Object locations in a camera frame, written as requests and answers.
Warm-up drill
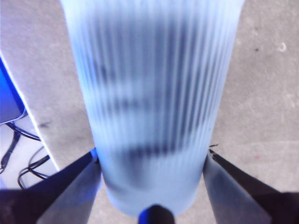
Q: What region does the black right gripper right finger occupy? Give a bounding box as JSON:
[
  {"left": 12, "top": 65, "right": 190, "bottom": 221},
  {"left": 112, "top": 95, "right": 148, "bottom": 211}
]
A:
[{"left": 202, "top": 148, "right": 299, "bottom": 224}]

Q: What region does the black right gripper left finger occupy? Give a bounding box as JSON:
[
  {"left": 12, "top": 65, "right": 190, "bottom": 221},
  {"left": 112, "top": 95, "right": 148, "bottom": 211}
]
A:
[{"left": 0, "top": 149, "right": 103, "bottom": 224}]

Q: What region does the blue ribbed plastic cup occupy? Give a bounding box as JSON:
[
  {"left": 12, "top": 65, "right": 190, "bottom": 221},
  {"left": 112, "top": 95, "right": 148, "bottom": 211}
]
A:
[{"left": 60, "top": 0, "right": 245, "bottom": 218}]

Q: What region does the blue flat panel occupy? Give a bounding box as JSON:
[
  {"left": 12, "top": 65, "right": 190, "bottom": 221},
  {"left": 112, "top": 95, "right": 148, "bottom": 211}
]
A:
[{"left": 0, "top": 56, "right": 27, "bottom": 126}]

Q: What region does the black cable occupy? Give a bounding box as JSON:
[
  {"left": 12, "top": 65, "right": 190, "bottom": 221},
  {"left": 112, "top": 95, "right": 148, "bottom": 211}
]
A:
[
  {"left": 17, "top": 146, "right": 51, "bottom": 189},
  {"left": 0, "top": 132, "right": 20, "bottom": 174},
  {"left": 7, "top": 122, "right": 42, "bottom": 141}
]

